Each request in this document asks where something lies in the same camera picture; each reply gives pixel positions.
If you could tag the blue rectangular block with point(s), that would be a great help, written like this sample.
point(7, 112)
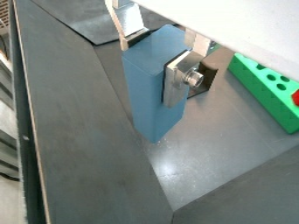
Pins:
point(143, 63)

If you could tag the red cylinder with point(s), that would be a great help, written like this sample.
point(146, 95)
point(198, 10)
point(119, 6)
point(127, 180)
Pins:
point(295, 97)

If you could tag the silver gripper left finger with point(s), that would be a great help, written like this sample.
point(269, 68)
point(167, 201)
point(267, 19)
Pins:
point(129, 21)

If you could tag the green shape sorting board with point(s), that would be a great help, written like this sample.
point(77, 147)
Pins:
point(271, 88)

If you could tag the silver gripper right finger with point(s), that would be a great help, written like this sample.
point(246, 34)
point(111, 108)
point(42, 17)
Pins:
point(181, 75)

